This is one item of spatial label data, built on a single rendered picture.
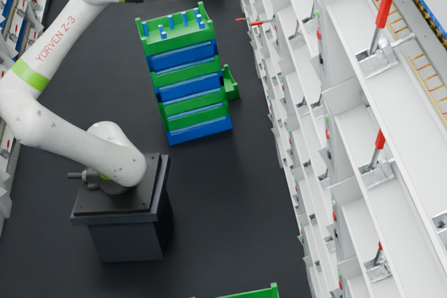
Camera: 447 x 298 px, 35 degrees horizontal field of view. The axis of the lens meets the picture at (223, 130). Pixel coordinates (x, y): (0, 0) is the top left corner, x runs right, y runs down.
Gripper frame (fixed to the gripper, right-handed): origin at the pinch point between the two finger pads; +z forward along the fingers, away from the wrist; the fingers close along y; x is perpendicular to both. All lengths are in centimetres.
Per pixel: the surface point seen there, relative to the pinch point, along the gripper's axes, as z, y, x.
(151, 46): -18, 65, 57
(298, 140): 21, -39, 26
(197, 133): 2, 66, 103
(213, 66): 8, 68, 69
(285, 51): 15.5, -34.5, 1.1
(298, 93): 17.8, -44.6, 7.3
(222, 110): 13, 68, 92
